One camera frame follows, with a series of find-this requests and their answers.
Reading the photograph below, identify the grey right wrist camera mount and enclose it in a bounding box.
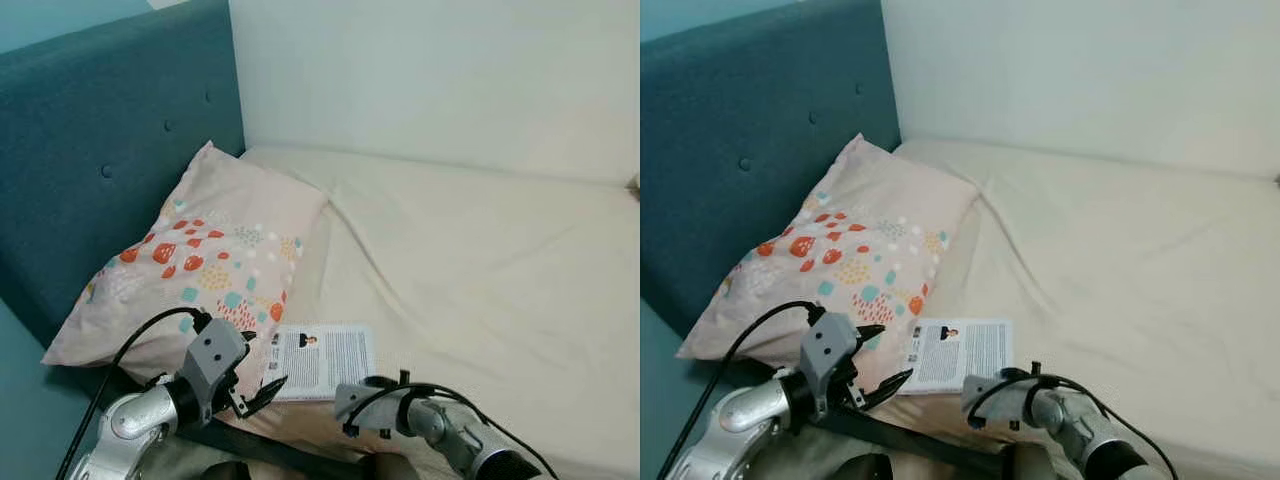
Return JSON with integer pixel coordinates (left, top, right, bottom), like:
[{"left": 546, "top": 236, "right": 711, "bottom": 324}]
[
  {"left": 333, "top": 378, "right": 406, "bottom": 438},
  {"left": 962, "top": 372, "right": 1036, "bottom": 433}
]

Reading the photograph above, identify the black bed frame edge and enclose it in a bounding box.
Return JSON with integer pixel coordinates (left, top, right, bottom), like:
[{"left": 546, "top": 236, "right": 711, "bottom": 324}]
[
  {"left": 815, "top": 405, "right": 1011, "bottom": 479},
  {"left": 170, "top": 420, "right": 379, "bottom": 479}
]

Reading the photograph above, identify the white printed booklet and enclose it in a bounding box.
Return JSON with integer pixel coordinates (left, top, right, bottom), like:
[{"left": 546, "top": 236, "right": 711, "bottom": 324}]
[
  {"left": 262, "top": 322, "right": 379, "bottom": 403},
  {"left": 898, "top": 318, "right": 1015, "bottom": 394}
]

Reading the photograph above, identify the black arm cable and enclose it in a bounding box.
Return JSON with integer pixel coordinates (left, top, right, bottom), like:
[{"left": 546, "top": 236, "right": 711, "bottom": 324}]
[
  {"left": 360, "top": 370, "right": 561, "bottom": 480},
  {"left": 55, "top": 307, "right": 213, "bottom": 480},
  {"left": 995, "top": 362, "right": 1183, "bottom": 480},
  {"left": 655, "top": 300, "right": 827, "bottom": 480}
]

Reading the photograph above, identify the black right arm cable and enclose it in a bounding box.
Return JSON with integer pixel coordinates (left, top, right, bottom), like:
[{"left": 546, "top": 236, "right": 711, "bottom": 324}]
[
  {"left": 360, "top": 370, "right": 561, "bottom": 480},
  {"left": 995, "top": 362, "right": 1183, "bottom": 480}
]

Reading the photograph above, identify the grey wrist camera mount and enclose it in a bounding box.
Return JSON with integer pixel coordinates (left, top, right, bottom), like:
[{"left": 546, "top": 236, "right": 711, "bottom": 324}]
[
  {"left": 183, "top": 318, "right": 253, "bottom": 406},
  {"left": 797, "top": 310, "right": 861, "bottom": 421},
  {"left": 333, "top": 378, "right": 406, "bottom": 438},
  {"left": 962, "top": 372, "right": 1036, "bottom": 433}
]

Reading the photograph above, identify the teal upholstered headboard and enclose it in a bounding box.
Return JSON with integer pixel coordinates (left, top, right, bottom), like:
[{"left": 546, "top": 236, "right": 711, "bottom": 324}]
[
  {"left": 640, "top": 0, "right": 903, "bottom": 341},
  {"left": 0, "top": 0, "right": 246, "bottom": 351}
]

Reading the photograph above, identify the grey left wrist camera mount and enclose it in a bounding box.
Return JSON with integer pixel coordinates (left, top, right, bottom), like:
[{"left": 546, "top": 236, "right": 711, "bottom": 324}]
[
  {"left": 183, "top": 318, "right": 253, "bottom": 406},
  {"left": 797, "top": 310, "right": 861, "bottom": 421}
]

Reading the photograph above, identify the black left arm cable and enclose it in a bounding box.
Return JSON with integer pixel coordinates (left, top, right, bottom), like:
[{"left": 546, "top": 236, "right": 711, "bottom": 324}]
[
  {"left": 55, "top": 307, "right": 213, "bottom": 480},
  {"left": 655, "top": 300, "right": 827, "bottom": 480}
]

